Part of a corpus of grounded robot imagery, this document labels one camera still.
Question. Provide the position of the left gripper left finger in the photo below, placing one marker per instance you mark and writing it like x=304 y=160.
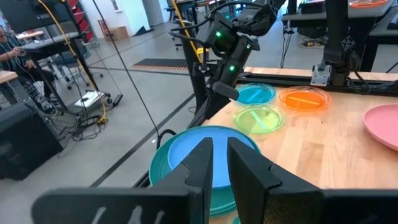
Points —
x=140 y=205

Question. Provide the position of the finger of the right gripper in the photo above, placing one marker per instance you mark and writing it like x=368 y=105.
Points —
x=212 y=107
x=224 y=104

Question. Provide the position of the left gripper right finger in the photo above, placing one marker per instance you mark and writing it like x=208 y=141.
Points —
x=280 y=199

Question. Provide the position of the clear green small plate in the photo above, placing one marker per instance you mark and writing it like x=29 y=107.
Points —
x=245 y=119

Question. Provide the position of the clear cyan small plate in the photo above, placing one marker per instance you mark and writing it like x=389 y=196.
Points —
x=264 y=93
x=236 y=221

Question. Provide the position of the teal plastic plate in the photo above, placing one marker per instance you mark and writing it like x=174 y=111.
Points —
x=158 y=168
x=221 y=200

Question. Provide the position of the blue plastic plate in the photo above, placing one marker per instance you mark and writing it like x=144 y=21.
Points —
x=189 y=143

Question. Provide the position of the clear orange small plate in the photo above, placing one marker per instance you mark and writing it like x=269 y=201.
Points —
x=292 y=99

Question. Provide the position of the pink plastic plate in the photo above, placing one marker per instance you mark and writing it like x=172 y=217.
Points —
x=384 y=124

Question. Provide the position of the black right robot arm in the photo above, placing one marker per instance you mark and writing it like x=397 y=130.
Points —
x=337 y=31

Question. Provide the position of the dark green plastic plate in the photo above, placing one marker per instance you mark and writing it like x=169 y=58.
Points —
x=222 y=213

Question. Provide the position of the black hazard-striped floor mat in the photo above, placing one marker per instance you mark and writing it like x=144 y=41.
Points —
x=161 y=63

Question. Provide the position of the cardboard box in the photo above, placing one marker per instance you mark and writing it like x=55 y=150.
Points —
x=116 y=33

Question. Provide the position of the white wheeled base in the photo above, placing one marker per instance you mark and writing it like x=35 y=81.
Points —
x=88 y=98

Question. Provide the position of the black cabinet box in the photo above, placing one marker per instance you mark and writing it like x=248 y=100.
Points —
x=25 y=143

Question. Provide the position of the office chair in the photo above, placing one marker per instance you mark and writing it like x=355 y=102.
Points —
x=66 y=60

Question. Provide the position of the orange plastic plate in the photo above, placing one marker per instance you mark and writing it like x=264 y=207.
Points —
x=367 y=3

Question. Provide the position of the red storage rack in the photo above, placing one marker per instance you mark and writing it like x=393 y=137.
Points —
x=81 y=18

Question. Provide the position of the dark office desk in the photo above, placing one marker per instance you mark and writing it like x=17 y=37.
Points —
x=49 y=43

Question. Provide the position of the wooden table top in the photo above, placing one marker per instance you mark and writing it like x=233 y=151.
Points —
x=6 y=76

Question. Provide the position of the person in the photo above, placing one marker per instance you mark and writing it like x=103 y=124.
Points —
x=12 y=53

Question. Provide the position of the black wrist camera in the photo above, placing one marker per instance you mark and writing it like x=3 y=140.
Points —
x=225 y=90

